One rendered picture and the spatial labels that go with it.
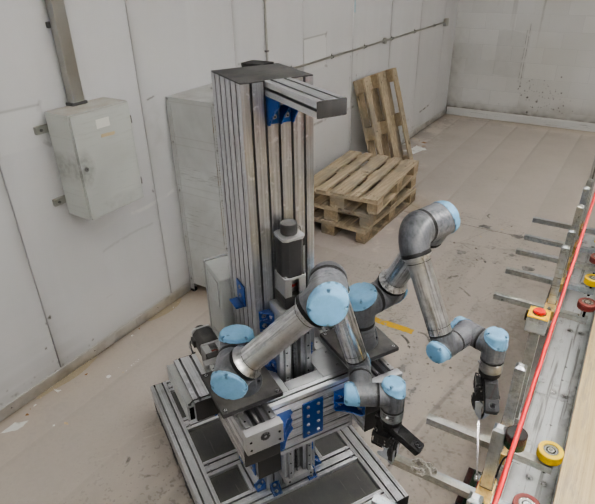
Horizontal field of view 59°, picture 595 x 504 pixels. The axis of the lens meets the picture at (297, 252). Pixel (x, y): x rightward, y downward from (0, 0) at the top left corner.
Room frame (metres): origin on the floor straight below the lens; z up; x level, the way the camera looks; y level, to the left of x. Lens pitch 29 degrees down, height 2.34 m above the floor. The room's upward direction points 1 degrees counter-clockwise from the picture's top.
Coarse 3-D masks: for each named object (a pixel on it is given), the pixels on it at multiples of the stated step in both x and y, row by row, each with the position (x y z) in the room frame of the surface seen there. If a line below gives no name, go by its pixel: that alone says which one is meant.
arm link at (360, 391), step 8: (352, 376) 1.32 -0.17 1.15; (360, 376) 1.30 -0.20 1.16; (368, 376) 1.31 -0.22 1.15; (344, 384) 1.28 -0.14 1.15; (352, 384) 1.27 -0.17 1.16; (360, 384) 1.26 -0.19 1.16; (368, 384) 1.26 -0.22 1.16; (376, 384) 1.26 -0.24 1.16; (344, 392) 1.25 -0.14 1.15; (352, 392) 1.24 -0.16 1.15; (360, 392) 1.24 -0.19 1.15; (368, 392) 1.24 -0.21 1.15; (376, 392) 1.24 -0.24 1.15; (344, 400) 1.24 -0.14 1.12; (352, 400) 1.23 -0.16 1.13; (360, 400) 1.22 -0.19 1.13; (368, 400) 1.22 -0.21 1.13; (376, 400) 1.22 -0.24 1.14
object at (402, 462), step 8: (400, 456) 1.24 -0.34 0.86; (400, 464) 1.21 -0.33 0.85; (408, 464) 1.20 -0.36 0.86; (432, 480) 1.15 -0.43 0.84; (440, 480) 1.14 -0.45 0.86; (448, 480) 1.14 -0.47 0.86; (456, 480) 1.14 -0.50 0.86; (448, 488) 1.12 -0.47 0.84; (456, 488) 1.11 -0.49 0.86; (464, 488) 1.11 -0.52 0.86; (472, 488) 1.11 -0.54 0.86; (464, 496) 1.10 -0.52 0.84
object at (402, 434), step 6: (402, 426) 1.24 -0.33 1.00; (390, 432) 1.23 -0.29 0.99; (396, 432) 1.22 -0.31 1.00; (402, 432) 1.22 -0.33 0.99; (408, 432) 1.23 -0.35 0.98; (396, 438) 1.21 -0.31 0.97; (402, 438) 1.20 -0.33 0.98; (408, 438) 1.21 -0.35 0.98; (414, 438) 1.22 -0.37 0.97; (402, 444) 1.20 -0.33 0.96; (408, 444) 1.19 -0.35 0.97; (414, 444) 1.19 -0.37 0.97; (420, 444) 1.20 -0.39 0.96; (414, 450) 1.18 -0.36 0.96; (420, 450) 1.18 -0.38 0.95
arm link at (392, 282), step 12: (432, 204) 1.58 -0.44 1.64; (444, 204) 1.58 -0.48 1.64; (432, 216) 1.51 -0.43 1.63; (444, 216) 1.53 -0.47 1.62; (456, 216) 1.55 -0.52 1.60; (444, 228) 1.51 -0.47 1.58; (456, 228) 1.55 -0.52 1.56; (396, 264) 1.64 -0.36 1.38; (384, 276) 1.69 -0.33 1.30; (396, 276) 1.64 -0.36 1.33; (408, 276) 1.63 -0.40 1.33; (384, 288) 1.66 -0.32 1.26; (396, 288) 1.65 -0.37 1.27; (396, 300) 1.67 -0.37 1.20
